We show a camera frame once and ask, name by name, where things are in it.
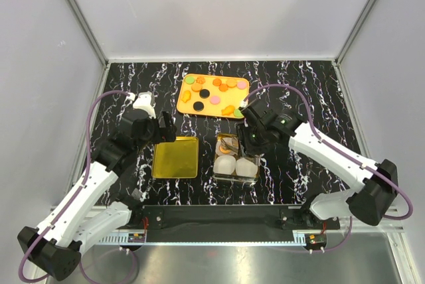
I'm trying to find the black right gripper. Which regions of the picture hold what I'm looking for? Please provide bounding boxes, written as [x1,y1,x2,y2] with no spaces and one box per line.
[235,122,270,159]

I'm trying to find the metal serving tongs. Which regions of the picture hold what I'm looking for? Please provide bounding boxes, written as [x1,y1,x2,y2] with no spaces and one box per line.
[221,137,240,155]

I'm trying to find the orange fish cookie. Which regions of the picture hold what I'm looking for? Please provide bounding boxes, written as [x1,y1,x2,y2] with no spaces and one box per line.
[221,105,235,116]
[180,90,191,103]

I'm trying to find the black sandwich cookie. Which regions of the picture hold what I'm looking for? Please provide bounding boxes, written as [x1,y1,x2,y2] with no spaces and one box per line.
[199,89,210,99]
[193,102,204,111]

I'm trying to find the orange round cookie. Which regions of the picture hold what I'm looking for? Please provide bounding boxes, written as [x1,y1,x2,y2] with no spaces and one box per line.
[226,79,237,88]
[191,84,203,92]
[216,143,232,155]

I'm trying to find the pink round cookie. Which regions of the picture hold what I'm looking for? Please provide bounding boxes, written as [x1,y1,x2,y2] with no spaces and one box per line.
[237,81,247,90]
[210,96,220,104]

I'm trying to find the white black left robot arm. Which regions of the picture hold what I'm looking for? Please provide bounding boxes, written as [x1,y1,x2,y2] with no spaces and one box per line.
[17,109,176,281]

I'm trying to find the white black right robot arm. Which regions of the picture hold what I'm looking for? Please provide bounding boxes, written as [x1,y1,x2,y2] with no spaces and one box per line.
[237,100,398,229]

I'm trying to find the green round cookie front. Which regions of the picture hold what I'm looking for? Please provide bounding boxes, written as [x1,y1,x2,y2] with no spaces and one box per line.
[234,109,243,117]

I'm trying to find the green round cookie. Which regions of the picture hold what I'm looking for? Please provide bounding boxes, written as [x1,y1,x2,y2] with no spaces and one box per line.
[234,109,243,117]
[185,76,195,84]

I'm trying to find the gold tin lid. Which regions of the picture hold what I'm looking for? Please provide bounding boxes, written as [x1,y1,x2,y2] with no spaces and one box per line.
[152,137,199,179]

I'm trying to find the white paper cup back left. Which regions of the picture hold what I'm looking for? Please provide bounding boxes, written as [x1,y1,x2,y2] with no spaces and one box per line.
[215,139,236,157]

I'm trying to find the white paper cup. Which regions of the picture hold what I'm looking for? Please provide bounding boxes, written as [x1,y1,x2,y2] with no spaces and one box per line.
[213,155,236,175]
[215,139,236,157]
[235,158,258,178]

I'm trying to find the white paper cup front right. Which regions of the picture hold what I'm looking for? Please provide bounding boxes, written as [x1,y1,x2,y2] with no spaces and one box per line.
[235,158,258,178]

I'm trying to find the gold cookie tin box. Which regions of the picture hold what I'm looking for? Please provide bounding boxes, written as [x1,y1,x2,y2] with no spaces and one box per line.
[213,133,260,185]

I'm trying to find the pink round cookie back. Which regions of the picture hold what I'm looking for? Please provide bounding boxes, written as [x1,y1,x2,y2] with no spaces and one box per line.
[237,81,247,90]

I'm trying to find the white paper cup front left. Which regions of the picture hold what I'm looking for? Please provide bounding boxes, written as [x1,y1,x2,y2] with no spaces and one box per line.
[213,155,236,175]

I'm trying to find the green round cookie back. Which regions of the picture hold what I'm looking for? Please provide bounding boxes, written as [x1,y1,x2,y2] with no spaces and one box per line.
[185,76,195,84]

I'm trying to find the orange plastic tray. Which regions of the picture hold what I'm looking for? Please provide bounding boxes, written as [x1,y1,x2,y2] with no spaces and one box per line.
[177,74,250,119]

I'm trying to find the orange round cookie back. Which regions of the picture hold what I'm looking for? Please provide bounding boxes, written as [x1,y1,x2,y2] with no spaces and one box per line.
[226,79,237,88]

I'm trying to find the orange flower cookie centre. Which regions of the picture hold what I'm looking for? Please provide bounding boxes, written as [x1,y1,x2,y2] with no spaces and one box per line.
[218,84,228,92]

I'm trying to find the orange flower cookie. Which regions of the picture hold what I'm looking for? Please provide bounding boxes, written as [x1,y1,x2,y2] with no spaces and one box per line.
[196,77,205,84]
[212,78,222,86]
[218,84,228,92]

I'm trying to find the orange flower cookie back left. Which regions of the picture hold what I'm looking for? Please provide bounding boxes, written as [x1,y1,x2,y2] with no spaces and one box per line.
[196,77,205,84]

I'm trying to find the orange flower cookie middle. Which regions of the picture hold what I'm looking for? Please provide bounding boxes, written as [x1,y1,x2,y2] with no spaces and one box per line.
[212,78,222,86]

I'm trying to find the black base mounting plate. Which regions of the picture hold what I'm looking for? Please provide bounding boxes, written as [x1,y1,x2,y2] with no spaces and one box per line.
[125,204,340,244]

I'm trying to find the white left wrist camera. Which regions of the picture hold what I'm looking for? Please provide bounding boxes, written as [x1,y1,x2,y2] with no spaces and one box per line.
[127,92,157,119]

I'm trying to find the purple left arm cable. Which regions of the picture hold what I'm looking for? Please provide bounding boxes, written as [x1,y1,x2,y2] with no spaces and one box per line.
[18,91,137,281]

